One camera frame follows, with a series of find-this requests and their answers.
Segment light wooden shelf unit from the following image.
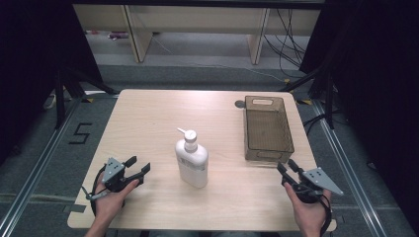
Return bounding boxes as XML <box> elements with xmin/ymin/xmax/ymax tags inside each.
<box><xmin>72</xmin><ymin>3</ymin><xmax>322</xmax><ymax>66</ymax></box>

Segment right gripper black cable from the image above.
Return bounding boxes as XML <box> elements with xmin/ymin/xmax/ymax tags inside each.
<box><xmin>317</xmin><ymin>194</ymin><xmax>334</xmax><ymax>237</ymax></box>

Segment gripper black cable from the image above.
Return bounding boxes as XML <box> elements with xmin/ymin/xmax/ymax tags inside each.
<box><xmin>80</xmin><ymin>164</ymin><xmax>126</xmax><ymax>218</ymax></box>
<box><xmin>317</xmin><ymin>194</ymin><xmax>334</xmax><ymax>237</ymax></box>

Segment black metal stand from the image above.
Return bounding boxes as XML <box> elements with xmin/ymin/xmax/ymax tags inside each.
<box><xmin>53</xmin><ymin>65</ymin><xmax>121</xmax><ymax>130</ymax></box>
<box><xmin>280</xmin><ymin>63</ymin><xmax>337</xmax><ymax>131</ymax></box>

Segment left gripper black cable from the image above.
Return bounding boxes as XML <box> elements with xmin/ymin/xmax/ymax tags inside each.
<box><xmin>80</xmin><ymin>164</ymin><xmax>126</xmax><ymax>218</ymax></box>

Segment brown translucent plastic basket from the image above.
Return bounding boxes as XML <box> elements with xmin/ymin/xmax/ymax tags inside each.
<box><xmin>243</xmin><ymin>95</ymin><xmax>295</xmax><ymax>163</ymax></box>

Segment person's right hand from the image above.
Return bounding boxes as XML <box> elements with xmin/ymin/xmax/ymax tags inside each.
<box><xmin>283</xmin><ymin>182</ymin><xmax>332</xmax><ymax>237</ymax></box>

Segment white pump lotion bottle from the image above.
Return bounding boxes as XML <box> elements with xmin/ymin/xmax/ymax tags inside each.
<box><xmin>174</xmin><ymin>126</ymin><xmax>210</xmax><ymax>190</ymax></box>

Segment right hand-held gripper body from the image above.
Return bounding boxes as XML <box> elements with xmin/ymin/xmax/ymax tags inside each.
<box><xmin>282</xmin><ymin>167</ymin><xmax>345</xmax><ymax>204</ymax></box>

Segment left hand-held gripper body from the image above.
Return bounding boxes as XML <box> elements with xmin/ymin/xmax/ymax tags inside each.
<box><xmin>101</xmin><ymin>157</ymin><xmax>145</xmax><ymax>194</ymax></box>

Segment person's left hand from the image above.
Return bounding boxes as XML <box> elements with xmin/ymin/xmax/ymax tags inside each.
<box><xmin>94</xmin><ymin>179</ymin><xmax>140</xmax><ymax>228</ymax></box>

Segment black cables on floor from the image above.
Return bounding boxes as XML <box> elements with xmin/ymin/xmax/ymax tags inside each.
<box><xmin>263</xmin><ymin>9</ymin><xmax>312</xmax><ymax>79</ymax></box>

